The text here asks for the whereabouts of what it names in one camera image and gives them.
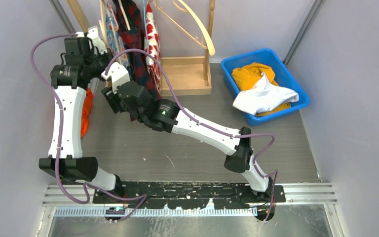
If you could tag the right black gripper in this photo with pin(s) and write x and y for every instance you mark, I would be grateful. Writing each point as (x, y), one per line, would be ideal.
(112, 99)

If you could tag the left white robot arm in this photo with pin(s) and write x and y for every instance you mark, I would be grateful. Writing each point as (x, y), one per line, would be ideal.
(65, 160)

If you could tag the red white floral garment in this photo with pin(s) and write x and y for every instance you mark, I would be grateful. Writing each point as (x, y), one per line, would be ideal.
(152, 46)

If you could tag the blue floral garment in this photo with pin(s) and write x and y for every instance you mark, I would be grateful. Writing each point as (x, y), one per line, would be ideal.
(114, 40)

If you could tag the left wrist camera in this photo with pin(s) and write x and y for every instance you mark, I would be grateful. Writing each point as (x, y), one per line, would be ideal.
(93, 34)

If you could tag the beige hanger under plaid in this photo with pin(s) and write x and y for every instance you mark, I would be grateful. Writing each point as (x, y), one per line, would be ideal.
(124, 15)

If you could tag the blue wire hanger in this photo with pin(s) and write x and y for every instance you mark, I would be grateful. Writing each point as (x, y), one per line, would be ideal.
(144, 19)

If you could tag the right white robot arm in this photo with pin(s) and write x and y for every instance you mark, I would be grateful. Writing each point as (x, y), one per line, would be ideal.
(164, 115)

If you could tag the orange cloth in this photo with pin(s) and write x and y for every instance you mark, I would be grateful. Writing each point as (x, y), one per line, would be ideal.
(86, 110)

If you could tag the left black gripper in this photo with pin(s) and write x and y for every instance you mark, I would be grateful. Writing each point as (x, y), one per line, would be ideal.
(106, 56)

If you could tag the blue plastic bin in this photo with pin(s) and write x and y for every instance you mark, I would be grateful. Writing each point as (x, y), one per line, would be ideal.
(282, 76)

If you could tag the wooden clothes rack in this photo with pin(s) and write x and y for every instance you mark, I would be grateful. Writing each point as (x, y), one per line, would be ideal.
(192, 75)

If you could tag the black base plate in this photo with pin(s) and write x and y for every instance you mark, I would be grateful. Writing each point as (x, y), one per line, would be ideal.
(192, 195)

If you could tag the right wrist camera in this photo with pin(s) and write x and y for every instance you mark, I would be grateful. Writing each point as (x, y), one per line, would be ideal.
(117, 74)

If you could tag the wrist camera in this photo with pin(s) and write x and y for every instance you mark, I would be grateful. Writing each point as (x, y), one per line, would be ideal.
(117, 74)
(93, 34)

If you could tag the yellow skirt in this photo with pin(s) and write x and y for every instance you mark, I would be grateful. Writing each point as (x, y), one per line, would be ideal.
(246, 76)

